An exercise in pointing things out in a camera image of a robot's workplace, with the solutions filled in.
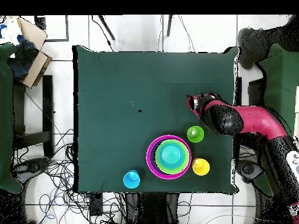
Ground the small translucent blue bowl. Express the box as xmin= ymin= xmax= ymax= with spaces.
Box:
xmin=161 ymin=143 xmax=183 ymax=170

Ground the green bowl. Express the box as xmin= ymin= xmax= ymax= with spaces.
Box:
xmin=154 ymin=139 xmax=190 ymax=175

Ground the purple bowl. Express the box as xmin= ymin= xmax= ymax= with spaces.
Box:
xmin=149 ymin=138 xmax=189 ymax=176

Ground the large pink bowl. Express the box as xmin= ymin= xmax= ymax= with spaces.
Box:
xmin=146 ymin=134 xmax=192 ymax=180

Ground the green cup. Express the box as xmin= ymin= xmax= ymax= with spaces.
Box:
xmin=186 ymin=125 xmax=205 ymax=144

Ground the dark green tablecloth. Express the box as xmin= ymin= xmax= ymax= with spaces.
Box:
xmin=72 ymin=44 xmax=241 ymax=194

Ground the yellow cup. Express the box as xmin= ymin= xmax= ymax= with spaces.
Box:
xmin=192 ymin=157 xmax=210 ymax=176

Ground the black tripod leg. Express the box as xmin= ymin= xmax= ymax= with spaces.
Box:
xmin=166 ymin=14 xmax=174 ymax=37
xmin=97 ymin=15 xmax=116 ymax=41

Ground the person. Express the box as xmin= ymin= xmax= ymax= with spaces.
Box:
xmin=237 ymin=15 xmax=299 ymax=70

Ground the green cloth side table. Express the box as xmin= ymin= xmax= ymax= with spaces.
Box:
xmin=255 ymin=43 xmax=299 ymax=197
xmin=0 ymin=43 xmax=24 ymax=194

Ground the blue cup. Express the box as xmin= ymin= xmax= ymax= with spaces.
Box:
xmin=123 ymin=169 xmax=141 ymax=189

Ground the black floor box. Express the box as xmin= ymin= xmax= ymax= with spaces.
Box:
xmin=89 ymin=192 xmax=104 ymax=216

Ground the dark blue bag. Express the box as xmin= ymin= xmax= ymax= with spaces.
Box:
xmin=9 ymin=34 xmax=39 ymax=81

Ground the cardboard box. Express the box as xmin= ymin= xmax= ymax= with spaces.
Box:
xmin=8 ymin=16 xmax=53 ymax=89

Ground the black chair frame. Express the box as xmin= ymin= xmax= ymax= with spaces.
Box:
xmin=233 ymin=76 xmax=243 ymax=159
xmin=12 ymin=74 xmax=55 ymax=159

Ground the grey pedestal foot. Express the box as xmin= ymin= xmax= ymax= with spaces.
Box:
xmin=235 ymin=159 xmax=265 ymax=184
xmin=11 ymin=157 xmax=51 ymax=181

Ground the tangle of black cables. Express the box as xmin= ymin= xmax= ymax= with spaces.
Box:
xmin=12 ymin=128 xmax=127 ymax=224

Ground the black square frame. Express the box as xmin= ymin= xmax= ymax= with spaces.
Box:
xmin=34 ymin=15 xmax=70 ymax=43

